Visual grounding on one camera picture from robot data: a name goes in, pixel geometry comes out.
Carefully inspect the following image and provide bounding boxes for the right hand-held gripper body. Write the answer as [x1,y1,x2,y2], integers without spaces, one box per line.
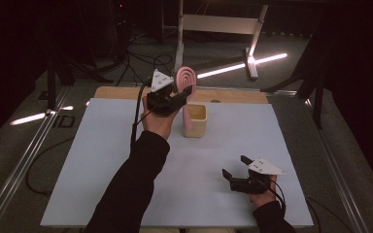
[228,156,287,195]

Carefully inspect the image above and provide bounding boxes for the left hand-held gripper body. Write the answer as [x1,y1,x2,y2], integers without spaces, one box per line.
[146,68,187,117]

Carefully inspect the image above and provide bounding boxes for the beige square cup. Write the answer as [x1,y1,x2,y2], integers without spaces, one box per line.
[182,102,209,139]

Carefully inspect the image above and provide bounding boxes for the person's right hand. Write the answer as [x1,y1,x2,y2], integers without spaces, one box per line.
[248,174,279,210]

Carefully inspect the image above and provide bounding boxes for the person's left hand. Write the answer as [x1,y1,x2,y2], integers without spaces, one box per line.
[141,96,181,141]

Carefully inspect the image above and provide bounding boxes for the pale blue table sheet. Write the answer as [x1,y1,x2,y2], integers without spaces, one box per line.
[39,97,315,228]

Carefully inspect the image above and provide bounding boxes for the wooden board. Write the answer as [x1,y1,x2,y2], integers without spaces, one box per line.
[93,85,269,105]

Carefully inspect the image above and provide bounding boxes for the black stand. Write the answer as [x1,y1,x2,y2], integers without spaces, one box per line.
[46,54,58,111]
[260,13,326,130]

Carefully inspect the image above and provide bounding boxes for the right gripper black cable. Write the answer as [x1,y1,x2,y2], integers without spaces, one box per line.
[265,178,288,216]

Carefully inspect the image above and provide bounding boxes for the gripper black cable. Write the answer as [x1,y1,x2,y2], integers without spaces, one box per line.
[129,77,153,153]
[265,178,288,216]

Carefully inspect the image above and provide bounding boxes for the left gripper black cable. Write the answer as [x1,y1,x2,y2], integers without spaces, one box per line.
[129,77,153,153]

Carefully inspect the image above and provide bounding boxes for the black floor cables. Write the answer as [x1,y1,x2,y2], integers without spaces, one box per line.
[116,28,183,90]

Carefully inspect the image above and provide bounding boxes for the white desk frame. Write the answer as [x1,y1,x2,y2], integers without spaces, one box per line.
[173,0,269,81]

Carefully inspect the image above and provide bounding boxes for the metal floor rail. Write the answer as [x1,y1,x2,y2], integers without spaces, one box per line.
[0,86,71,233]
[302,96,372,233]

